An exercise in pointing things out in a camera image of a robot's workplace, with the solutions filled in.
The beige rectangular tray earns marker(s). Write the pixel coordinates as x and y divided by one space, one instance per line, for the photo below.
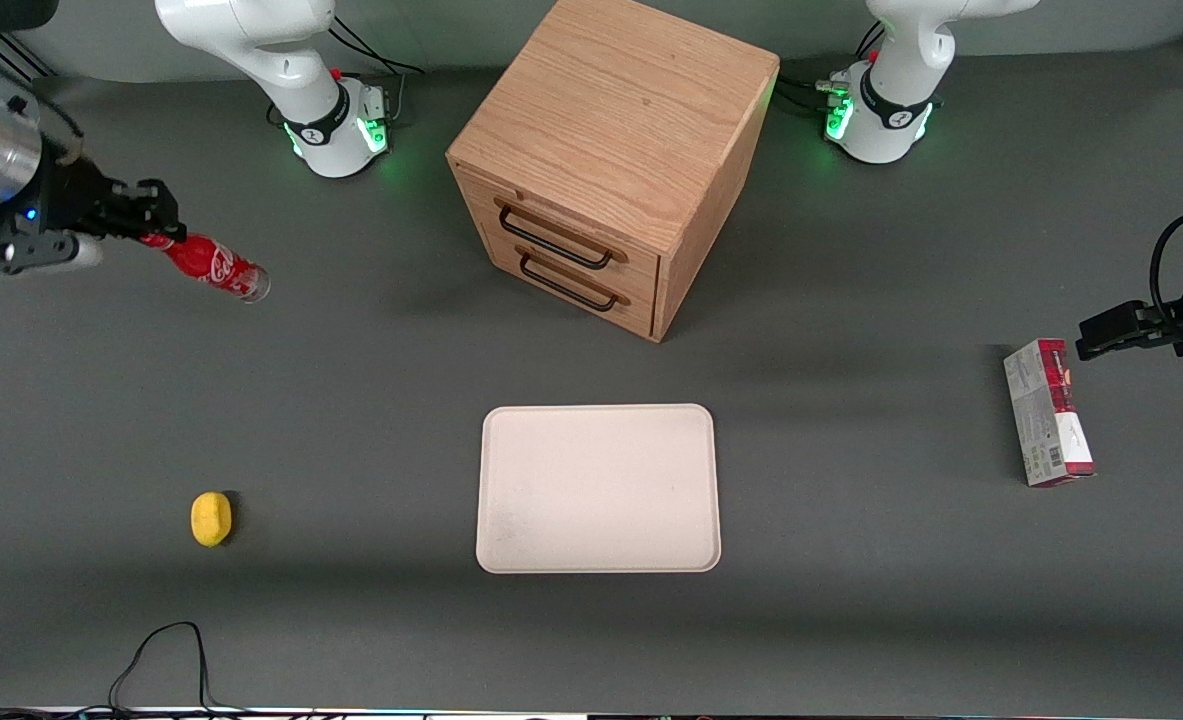
598 488

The yellow lemon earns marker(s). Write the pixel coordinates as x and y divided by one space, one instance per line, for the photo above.
211 519

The grey and red carton box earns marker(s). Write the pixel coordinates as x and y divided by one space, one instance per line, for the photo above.
1046 415

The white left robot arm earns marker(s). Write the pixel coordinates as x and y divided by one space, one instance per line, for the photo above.
896 110

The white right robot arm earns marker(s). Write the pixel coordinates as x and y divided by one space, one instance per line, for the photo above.
271 60

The wooden drawer cabinet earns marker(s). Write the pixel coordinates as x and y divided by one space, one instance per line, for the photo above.
611 110

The red coke bottle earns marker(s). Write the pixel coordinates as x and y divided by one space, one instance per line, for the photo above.
216 267

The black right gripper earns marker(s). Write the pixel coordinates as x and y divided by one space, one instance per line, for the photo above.
67 197

